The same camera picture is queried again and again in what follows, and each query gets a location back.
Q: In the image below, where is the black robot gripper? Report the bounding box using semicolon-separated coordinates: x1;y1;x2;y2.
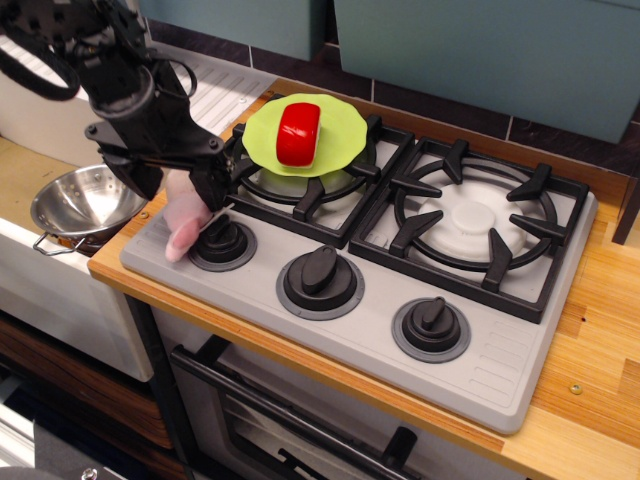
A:
90;59;233;212

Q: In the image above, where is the red toy sushi piece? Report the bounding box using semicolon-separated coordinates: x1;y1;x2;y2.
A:
276;102;321;168

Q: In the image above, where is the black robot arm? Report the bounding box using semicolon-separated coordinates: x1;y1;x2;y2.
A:
1;1;232;211

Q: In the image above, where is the pink plush toy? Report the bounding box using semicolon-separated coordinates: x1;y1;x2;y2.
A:
163;170;214;263

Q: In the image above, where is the left black stove knob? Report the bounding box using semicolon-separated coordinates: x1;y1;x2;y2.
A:
188;214;257;272

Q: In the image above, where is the black stove knob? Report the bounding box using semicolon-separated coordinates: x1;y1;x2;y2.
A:
276;245;365;321
391;297;471;364
188;214;257;272

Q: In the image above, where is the steel colander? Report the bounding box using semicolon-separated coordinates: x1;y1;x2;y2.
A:
30;165;147;256

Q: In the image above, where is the white toy sink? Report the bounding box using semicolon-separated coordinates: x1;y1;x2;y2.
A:
0;29;275;384

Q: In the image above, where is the green plastic plate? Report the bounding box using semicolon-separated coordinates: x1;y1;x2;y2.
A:
242;93;368;177

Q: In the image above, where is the middle black stove knob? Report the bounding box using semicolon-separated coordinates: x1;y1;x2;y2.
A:
276;245;365;321

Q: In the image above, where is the left black burner grate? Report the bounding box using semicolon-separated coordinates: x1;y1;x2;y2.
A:
224;115;415;248

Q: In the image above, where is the black burner grate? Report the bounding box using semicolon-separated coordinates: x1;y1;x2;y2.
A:
224;115;415;248
349;138;591;324

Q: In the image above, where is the toy oven door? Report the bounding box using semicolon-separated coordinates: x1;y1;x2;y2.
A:
164;336;518;479

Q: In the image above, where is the grey toy stove top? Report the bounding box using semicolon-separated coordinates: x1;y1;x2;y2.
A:
119;130;599;434

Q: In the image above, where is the right black stove knob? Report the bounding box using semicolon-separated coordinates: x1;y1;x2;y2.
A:
391;297;471;364

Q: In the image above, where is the right black burner grate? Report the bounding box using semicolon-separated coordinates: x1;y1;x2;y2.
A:
349;138;591;324

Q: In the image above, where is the teal box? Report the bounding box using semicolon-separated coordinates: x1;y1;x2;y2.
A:
334;1;639;143

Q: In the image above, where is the black cable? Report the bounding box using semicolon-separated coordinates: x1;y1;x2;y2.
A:
0;24;81;103

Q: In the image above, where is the black oven door handle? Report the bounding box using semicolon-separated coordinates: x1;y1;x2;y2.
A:
170;336;416;479

